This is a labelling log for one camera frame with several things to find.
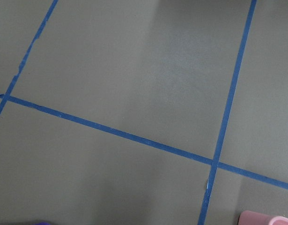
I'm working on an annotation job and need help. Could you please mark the purple microfiber cloth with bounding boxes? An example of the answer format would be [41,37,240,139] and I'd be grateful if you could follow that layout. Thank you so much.
[32,221,52,225]

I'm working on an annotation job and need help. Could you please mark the pink plastic bin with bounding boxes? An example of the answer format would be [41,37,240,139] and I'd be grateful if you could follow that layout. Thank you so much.
[238,210,288,225]

